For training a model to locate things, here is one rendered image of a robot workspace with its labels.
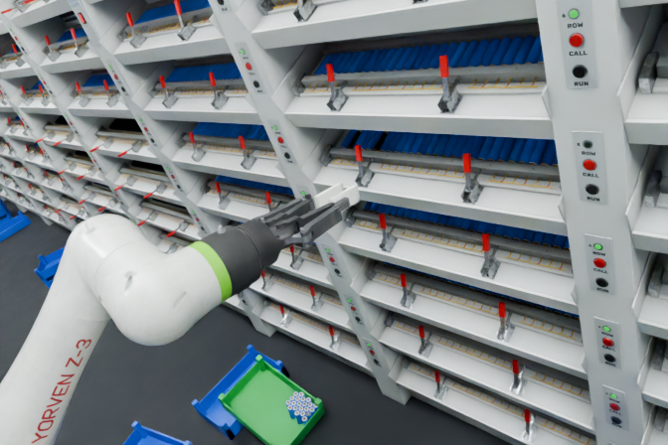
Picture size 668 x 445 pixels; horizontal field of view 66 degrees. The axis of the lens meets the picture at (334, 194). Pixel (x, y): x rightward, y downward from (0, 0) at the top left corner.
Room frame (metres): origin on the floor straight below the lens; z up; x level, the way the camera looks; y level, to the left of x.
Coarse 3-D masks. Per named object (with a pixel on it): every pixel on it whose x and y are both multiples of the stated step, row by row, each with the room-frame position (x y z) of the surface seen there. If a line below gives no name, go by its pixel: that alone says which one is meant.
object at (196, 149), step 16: (192, 128) 1.75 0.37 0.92; (208, 128) 1.66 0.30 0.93; (224, 128) 1.59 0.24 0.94; (240, 128) 1.52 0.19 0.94; (256, 128) 1.46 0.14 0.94; (176, 144) 1.70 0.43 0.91; (192, 144) 1.57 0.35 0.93; (208, 144) 1.60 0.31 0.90; (224, 144) 1.52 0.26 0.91; (240, 144) 1.44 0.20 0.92; (256, 144) 1.38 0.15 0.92; (176, 160) 1.65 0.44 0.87; (192, 160) 1.59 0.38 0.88; (208, 160) 1.53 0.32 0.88; (224, 160) 1.47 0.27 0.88; (240, 160) 1.41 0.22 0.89; (256, 160) 1.36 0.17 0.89; (272, 160) 1.31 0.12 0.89; (240, 176) 1.40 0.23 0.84; (256, 176) 1.32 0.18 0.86; (272, 176) 1.25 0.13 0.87
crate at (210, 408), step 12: (252, 348) 1.58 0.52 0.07; (252, 360) 1.58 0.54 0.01; (264, 360) 1.54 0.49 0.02; (228, 372) 1.51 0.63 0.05; (240, 372) 1.53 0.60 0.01; (228, 384) 1.50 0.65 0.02; (216, 396) 1.46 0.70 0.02; (204, 408) 1.42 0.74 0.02; (216, 408) 1.42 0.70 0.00; (216, 420) 1.36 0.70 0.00; (228, 420) 1.34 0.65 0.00; (228, 432) 1.26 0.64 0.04
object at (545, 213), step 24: (336, 144) 1.20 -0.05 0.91; (312, 168) 1.14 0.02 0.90; (336, 168) 1.12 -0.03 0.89; (408, 168) 0.97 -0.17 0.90; (360, 192) 1.01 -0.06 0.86; (384, 192) 0.96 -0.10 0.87; (408, 192) 0.91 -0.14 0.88; (432, 192) 0.87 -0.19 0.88; (456, 192) 0.84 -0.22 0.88; (504, 192) 0.77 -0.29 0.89; (528, 192) 0.74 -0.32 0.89; (456, 216) 0.83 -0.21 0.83; (480, 216) 0.78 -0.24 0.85; (504, 216) 0.74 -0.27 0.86; (528, 216) 0.70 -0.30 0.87; (552, 216) 0.68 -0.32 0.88
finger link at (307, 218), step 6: (330, 204) 0.73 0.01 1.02; (318, 210) 0.72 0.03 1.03; (324, 210) 0.72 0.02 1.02; (294, 216) 0.71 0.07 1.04; (306, 216) 0.71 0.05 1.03; (312, 216) 0.71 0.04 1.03; (318, 216) 0.71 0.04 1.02; (276, 222) 0.69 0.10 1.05; (282, 222) 0.68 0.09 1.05; (288, 222) 0.69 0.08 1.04; (300, 222) 0.70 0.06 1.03; (306, 222) 0.70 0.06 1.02; (276, 228) 0.68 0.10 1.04
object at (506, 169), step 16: (336, 160) 1.13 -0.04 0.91; (368, 160) 1.06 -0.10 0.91; (384, 160) 1.02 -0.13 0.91; (400, 160) 0.98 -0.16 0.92; (416, 160) 0.95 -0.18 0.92; (432, 160) 0.92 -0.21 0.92; (448, 160) 0.89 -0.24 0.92; (480, 160) 0.84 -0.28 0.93; (448, 176) 0.87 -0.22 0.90; (512, 176) 0.79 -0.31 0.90; (528, 176) 0.76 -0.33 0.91; (544, 176) 0.74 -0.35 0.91
